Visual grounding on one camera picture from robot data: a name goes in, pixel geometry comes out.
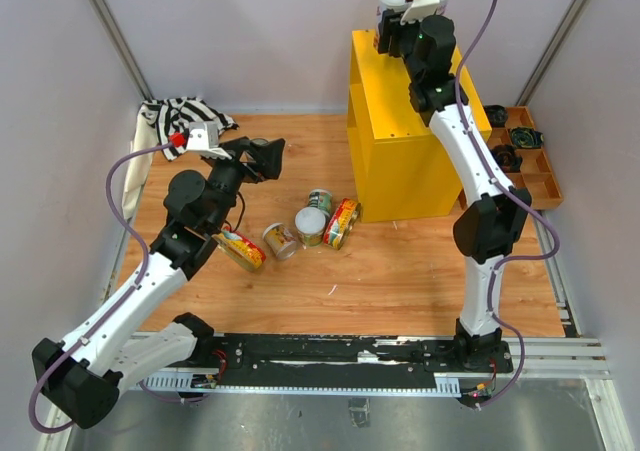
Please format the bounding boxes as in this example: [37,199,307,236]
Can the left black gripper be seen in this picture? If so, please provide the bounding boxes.
[206,137,284,232]

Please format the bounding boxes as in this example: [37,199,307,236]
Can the dark brown can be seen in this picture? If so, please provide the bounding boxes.
[251,138,270,149]

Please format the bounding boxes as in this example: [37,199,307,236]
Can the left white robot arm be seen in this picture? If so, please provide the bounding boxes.
[28,132,286,434]

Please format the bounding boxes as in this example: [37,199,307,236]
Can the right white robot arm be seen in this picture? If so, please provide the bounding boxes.
[375,9,532,371]

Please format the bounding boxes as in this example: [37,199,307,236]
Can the green fruit can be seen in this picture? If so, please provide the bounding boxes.
[307,188,333,218]

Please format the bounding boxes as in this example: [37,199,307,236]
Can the striped black white cloth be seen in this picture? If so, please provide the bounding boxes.
[133,97,239,150]

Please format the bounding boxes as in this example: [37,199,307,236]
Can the white lid yellow can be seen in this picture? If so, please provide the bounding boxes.
[295,207,327,247]

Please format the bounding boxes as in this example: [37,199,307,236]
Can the orange fruit can lying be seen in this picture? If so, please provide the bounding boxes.
[262,223,298,261]

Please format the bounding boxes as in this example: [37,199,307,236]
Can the red yellow fish tin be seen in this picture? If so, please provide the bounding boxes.
[213,227,266,272]

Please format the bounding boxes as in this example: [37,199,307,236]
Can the cream cloth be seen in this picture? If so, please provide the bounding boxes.
[121,111,159,220]

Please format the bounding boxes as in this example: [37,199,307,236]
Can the black item top tray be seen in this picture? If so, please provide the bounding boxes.
[483,105,509,128]

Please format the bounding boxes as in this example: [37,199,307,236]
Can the black item tray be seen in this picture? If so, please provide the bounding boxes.
[483,105,509,128]
[491,144,523,173]

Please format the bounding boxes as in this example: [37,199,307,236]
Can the yellow cabinet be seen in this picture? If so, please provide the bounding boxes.
[347,30,462,223]

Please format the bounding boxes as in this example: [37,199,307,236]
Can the dark green item tray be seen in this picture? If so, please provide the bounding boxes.
[509,126,544,149]

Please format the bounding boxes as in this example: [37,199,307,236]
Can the black item middle tray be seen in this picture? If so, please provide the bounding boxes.
[491,144,523,173]

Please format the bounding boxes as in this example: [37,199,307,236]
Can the wooden compartment tray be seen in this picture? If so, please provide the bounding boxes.
[486,106,563,211]

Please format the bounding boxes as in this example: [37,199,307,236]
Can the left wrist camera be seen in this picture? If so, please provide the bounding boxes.
[185,121,232,160]

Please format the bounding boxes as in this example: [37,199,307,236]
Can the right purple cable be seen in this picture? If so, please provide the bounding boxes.
[405,0,560,412]

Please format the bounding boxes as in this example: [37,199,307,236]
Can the purple cable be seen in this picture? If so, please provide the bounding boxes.
[27,133,189,433]
[405,0,560,412]

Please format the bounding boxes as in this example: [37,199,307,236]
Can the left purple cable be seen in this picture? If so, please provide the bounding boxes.
[27,133,189,433]

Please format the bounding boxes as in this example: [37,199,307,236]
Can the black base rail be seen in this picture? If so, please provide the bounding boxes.
[172,334,514,391]

